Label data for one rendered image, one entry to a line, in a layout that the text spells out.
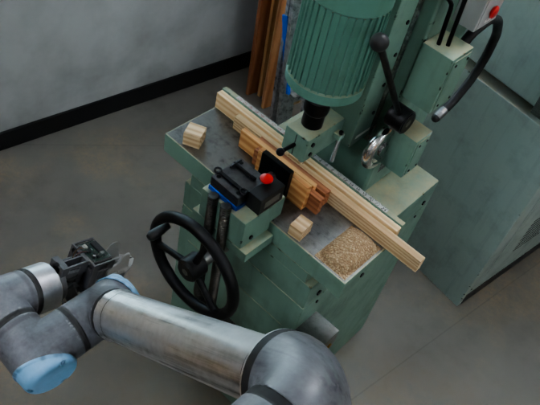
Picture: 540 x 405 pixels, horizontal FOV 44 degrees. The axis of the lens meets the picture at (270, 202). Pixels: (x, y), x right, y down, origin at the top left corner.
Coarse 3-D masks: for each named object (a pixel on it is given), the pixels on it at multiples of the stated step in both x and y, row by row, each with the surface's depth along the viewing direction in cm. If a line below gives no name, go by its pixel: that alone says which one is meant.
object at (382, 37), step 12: (372, 36) 119; (384, 36) 118; (372, 48) 120; (384, 48) 119; (384, 60) 125; (384, 72) 131; (396, 96) 142; (396, 108) 148; (408, 108) 153; (384, 120) 155; (396, 120) 153; (408, 120) 153
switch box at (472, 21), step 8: (472, 0) 143; (480, 0) 142; (488, 0) 141; (496, 0) 144; (456, 8) 147; (464, 8) 146; (472, 8) 144; (480, 8) 143; (488, 8) 144; (464, 16) 146; (472, 16) 145; (480, 16) 144; (488, 16) 147; (464, 24) 147; (472, 24) 146; (480, 24) 146
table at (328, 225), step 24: (192, 120) 175; (216, 120) 177; (168, 144) 171; (216, 144) 171; (192, 168) 169; (192, 216) 161; (288, 216) 159; (312, 216) 160; (336, 216) 161; (264, 240) 156; (288, 240) 155; (312, 240) 155; (312, 264) 153; (336, 288) 151
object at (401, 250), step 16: (240, 128) 173; (256, 128) 171; (272, 144) 168; (320, 176) 164; (336, 192) 161; (336, 208) 162; (352, 208) 158; (368, 224) 157; (384, 240) 156; (400, 240) 154; (400, 256) 155; (416, 256) 152
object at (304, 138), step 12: (300, 120) 156; (336, 120) 159; (288, 132) 155; (300, 132) 153; (312, 132) 154; (324, 132) 155; (288, 144) 157; (300, 144) 154; (312, 144) 154; (324, 144) 160; (300, 156) 156
